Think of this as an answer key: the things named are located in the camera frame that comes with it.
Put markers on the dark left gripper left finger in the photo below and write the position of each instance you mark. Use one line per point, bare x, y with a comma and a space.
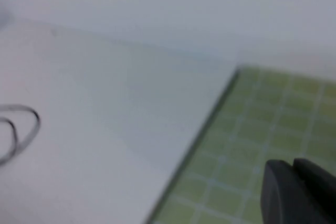
283, 197

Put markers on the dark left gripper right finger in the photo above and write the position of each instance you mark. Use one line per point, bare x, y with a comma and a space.
323, 187

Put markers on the green grid cutting mat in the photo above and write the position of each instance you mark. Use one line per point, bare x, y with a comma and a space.
249, 129

